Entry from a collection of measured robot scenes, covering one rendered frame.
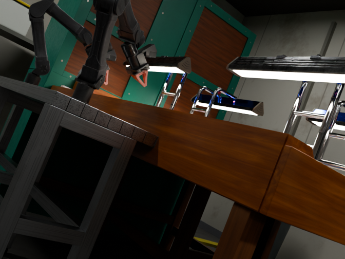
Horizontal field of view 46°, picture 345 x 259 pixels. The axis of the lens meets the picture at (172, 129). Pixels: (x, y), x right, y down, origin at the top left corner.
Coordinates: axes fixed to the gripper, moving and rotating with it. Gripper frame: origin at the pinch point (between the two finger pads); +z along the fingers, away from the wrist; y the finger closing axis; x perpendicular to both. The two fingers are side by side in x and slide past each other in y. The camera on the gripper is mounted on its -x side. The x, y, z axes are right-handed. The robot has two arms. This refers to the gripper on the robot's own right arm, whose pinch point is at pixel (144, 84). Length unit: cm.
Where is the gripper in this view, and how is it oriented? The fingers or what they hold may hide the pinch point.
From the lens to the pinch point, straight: 175.9
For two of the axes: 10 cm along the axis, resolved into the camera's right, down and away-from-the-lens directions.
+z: 3.4, 8.2, 4.6
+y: -5.5, -2.2, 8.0
